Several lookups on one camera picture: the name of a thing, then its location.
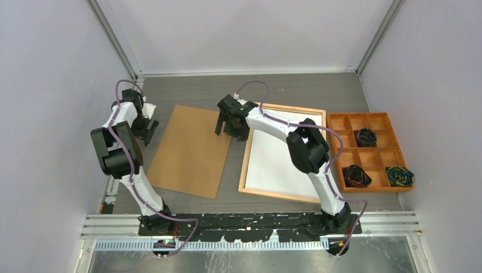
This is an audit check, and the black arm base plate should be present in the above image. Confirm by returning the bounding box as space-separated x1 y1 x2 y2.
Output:
138 212 362 243

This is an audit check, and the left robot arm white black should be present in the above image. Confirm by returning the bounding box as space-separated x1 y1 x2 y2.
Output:
90 89 174 235

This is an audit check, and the aluminium front rail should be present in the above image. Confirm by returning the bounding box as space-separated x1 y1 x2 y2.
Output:
80 211 423 239

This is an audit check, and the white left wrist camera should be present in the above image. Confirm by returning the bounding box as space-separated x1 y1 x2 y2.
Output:
142 102 156 119

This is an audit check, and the aluminium rail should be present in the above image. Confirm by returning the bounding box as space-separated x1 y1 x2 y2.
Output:
80 211 423 239
101 77 144 206

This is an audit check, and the light wooden picture frame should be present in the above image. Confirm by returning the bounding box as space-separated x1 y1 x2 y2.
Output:
237 102 327 205

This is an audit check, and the aluminium left side rail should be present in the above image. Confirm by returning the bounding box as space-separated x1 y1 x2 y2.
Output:
101 77 144 206

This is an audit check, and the glossy colour photo print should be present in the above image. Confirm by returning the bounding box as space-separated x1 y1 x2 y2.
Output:
238 106 335 204

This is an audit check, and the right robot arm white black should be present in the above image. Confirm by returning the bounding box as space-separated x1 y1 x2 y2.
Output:
215 94 351 234

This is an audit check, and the black red rolled tie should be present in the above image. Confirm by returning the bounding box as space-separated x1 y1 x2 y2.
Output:
342 164 372 188

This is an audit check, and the brown fibreboard backing board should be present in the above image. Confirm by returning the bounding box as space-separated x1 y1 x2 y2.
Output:
147 105 231 199

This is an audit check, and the orange compartment tray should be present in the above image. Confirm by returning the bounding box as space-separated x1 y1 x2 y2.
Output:
327 113 414 193

